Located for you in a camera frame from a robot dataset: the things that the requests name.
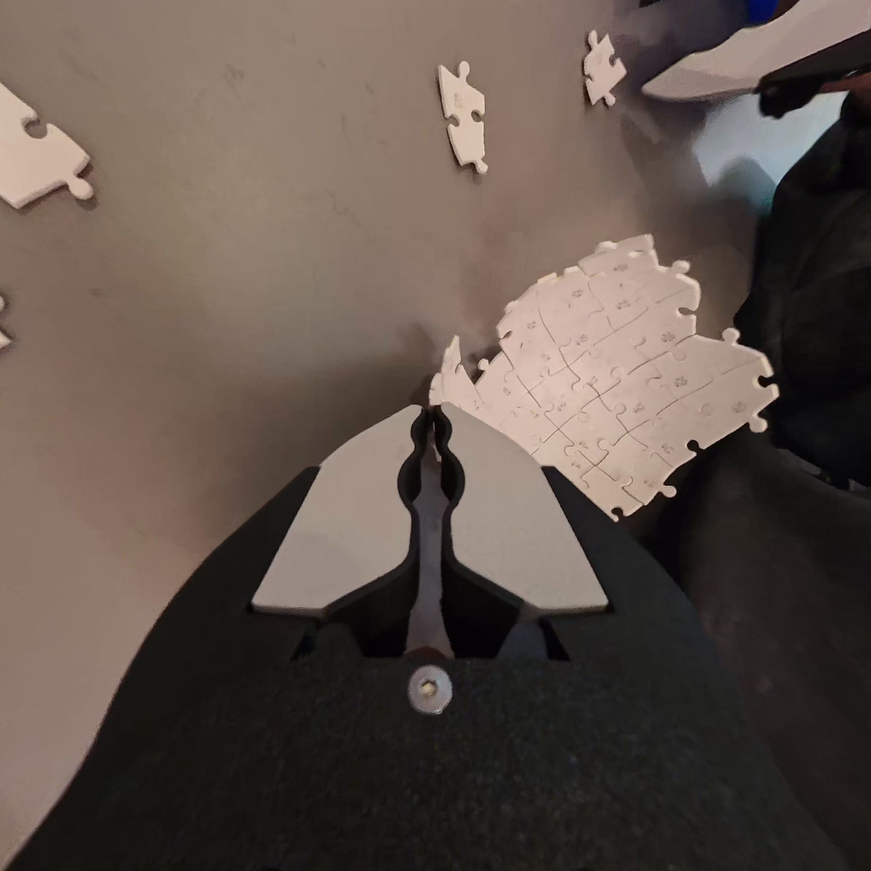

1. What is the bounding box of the group of white puzzle pieces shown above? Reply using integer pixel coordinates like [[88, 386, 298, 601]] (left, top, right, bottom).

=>
[[0, 30, 628, 351]]

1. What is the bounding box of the joined white puzzle piece pair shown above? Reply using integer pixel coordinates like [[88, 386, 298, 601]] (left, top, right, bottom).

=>
[[437, 61, 491, 174]]

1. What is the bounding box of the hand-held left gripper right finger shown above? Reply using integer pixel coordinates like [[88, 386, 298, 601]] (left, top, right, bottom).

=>
[[435, 403, 610, 613]]

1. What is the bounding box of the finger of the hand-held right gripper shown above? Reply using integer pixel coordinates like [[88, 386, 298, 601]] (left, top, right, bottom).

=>
[[641, 0, 871, 104]]

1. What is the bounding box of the partly built colourful puzzle ball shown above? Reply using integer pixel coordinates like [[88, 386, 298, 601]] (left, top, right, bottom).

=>
[[429, 233, 780, 523]]

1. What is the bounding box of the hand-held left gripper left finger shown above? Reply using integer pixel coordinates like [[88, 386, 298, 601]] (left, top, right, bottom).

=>
[[250, 405, 421, 617]]

